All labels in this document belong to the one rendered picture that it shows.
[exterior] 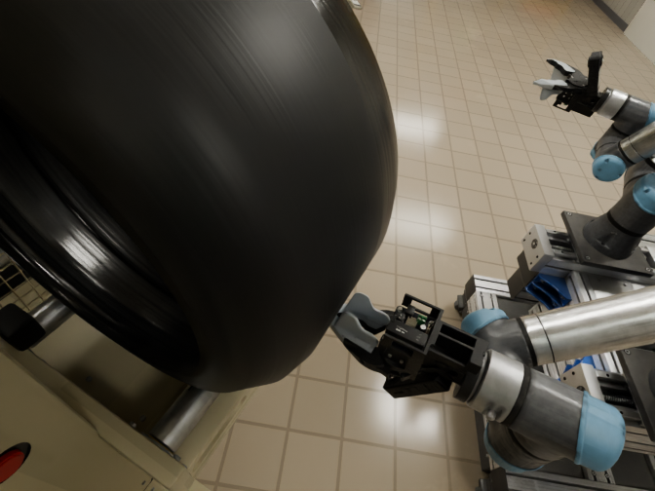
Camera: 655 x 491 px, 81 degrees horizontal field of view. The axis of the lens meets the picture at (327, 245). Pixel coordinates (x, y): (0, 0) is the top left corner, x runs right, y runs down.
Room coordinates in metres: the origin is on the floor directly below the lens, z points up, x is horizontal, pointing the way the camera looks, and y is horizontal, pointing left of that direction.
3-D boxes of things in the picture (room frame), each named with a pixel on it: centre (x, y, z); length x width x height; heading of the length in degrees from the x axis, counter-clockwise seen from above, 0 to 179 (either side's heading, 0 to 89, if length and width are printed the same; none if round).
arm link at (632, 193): (0.96, -0.87, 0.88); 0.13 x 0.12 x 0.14; 157
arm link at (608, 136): (1.12, -0.77, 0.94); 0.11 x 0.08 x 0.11; 157
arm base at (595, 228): (0.96, -0.87, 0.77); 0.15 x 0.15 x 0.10
